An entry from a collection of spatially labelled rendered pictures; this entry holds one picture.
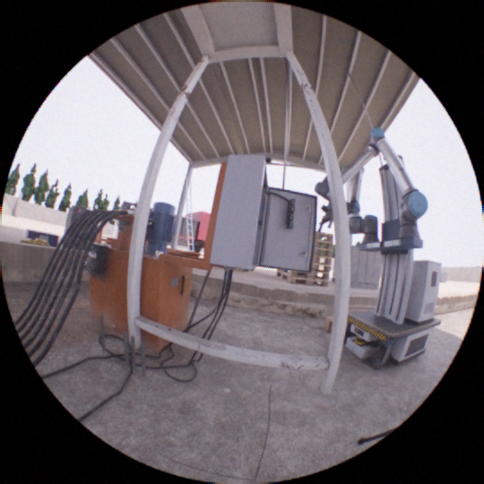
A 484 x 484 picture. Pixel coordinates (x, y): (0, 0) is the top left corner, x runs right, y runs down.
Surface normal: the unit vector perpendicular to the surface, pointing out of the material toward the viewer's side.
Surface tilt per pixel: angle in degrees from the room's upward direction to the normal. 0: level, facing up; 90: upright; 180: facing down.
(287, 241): 90
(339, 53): 172
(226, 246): 90
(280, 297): 89
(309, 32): 172
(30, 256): 90
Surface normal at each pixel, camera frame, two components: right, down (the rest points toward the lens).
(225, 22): -0.15, 0.99
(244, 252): -0.18, -0.11
